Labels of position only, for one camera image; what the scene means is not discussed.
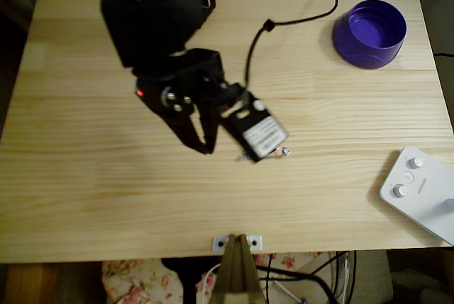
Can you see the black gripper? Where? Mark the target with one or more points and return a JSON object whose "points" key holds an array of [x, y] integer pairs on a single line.
{"points": [[191, 81]]}

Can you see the pink candy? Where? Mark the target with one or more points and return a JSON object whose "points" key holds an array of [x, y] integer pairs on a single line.
{"points": [[282, 151]]}

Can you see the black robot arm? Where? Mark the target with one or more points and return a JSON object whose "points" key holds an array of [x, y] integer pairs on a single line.
{"points": [[152, 24]]}

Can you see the purple plastic bowl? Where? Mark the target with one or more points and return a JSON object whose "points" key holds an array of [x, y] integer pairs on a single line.
{"points": [[354, 52]]}

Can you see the floral patterned cloth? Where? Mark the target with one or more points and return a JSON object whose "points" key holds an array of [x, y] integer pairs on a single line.
{"points": [[134, 282]]}

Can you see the brown wooden board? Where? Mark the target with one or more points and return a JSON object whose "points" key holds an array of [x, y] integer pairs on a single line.
{"points": [[32, 282]]}

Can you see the grey fabric cushion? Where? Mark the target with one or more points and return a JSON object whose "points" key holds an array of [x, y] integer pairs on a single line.
{"points": [[372, 275]]}

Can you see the white device with knobs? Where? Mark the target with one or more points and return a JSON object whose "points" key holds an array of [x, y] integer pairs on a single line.
{"points": [[422, 205]]}

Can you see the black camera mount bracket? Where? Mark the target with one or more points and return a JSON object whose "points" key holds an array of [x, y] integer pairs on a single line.
{"points": [[237, 95]]}

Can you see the black camera box white label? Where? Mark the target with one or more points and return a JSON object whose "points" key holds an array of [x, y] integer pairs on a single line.
{"points": [[248, 123]]}

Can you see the silver metal corner bracket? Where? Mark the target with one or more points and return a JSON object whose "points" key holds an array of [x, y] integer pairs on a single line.
{"points": [[216, 240]]}

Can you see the aluminium extrusion post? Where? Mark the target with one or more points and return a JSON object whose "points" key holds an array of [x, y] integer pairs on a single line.
{"points": [[236, 275]]}

